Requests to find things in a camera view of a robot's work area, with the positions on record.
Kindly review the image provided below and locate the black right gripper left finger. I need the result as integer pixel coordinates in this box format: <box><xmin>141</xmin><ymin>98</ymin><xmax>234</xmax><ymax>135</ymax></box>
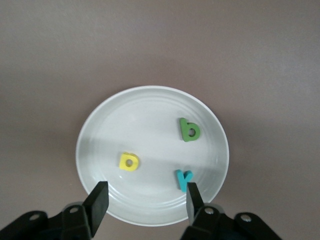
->
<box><xmin>0</xmin><ymin>181</ymin><xmax>110</xmax><ymax>240</ymax></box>

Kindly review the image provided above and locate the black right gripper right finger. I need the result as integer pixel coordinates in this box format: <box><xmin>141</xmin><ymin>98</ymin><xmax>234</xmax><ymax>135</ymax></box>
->
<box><xmin>179</xmin><ymin>182</ymin><xmax>283</xmax><ymax>240</ymax></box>

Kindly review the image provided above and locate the teal letter y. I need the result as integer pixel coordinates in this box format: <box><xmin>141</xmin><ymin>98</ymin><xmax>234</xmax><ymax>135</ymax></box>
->
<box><xmin>174</xmin><ymin>169</ymin><xmax>195</xmax><ymax>193</ymax></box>

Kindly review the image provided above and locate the yellow letter b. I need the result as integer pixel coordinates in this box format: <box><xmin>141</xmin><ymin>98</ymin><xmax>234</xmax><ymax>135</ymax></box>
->
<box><xmin>118</xmin><ymin>151</ymin><xmax>141</xmax><ymax>173</ymax></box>

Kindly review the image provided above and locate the green letter p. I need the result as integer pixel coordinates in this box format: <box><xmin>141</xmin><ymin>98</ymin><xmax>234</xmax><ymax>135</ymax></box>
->
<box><xmin>179</xmin><ymin>117</ymin><xmax>202</xmax><ymax>143</ymax></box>

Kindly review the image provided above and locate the beige round plate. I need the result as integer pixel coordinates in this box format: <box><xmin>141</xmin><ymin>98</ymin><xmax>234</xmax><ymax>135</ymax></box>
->
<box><xmin>75</xmin><ymin>85</ymin><xmax>230</xmax><ymax>228</ymax></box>

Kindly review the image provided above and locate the brown table cover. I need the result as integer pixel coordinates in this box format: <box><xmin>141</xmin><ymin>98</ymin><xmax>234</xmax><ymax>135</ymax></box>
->
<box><xmin>0</xmin><ymin>0</ymin><xmax>320</xmax><ymax>240</ymax></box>

